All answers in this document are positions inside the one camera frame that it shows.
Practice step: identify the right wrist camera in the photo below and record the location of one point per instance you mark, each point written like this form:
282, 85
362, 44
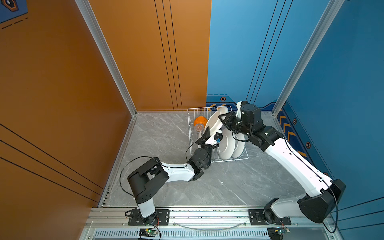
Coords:
239, 105

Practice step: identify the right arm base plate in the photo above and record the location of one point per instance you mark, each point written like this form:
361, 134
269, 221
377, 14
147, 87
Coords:
259, 217

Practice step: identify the aluminium front rail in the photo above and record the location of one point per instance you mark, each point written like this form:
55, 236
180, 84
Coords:
202, 223

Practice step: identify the white wire dish rack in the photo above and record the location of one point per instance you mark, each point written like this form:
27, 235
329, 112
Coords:
207, 112

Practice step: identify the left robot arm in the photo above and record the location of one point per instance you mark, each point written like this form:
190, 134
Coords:
150, 177

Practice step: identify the right circuit board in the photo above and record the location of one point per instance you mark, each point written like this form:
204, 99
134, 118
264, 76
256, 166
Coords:
277, 233

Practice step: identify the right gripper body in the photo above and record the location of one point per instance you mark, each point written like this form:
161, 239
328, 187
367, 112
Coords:
241, 128

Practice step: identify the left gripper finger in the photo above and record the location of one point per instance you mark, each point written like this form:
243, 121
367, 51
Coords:
215, 146
202, 140

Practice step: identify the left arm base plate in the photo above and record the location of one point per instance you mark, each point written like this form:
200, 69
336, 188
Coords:
158, 218

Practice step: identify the orange bowl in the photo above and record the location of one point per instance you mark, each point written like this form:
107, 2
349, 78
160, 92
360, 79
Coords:
200, 121

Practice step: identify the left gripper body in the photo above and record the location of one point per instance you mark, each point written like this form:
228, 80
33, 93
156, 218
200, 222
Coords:
206, 153

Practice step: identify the left circuit board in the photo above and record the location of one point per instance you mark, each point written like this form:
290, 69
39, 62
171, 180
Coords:
148, 234

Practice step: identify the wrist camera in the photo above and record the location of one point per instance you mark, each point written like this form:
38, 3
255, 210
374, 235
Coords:
239, 105
217, 138

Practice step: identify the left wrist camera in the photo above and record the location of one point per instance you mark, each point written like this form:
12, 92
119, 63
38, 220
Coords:
217, 138

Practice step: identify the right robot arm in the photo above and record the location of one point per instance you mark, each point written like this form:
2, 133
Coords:
322, 194

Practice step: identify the circuit board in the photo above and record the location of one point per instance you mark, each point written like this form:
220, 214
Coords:
277, 233
148, 234

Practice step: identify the clear glass cup left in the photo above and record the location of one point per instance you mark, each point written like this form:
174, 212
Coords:
199, 128

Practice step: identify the watermelon pattern plate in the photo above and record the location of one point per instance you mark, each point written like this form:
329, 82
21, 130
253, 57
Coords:
214, 123

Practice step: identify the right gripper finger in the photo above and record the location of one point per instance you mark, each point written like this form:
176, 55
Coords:
231, 126
228, 117

